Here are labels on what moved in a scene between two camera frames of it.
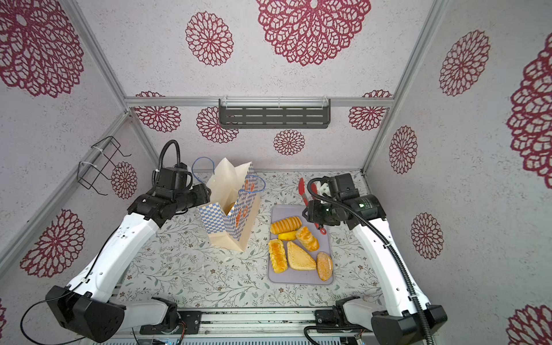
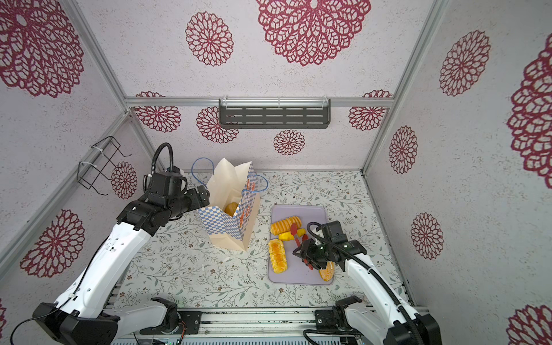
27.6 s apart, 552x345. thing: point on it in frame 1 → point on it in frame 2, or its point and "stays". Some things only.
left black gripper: (203, 196) stays
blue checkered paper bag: (231, 217) stays
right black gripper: (313, 212) → (307, 250)
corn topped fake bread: (279, 259) stays
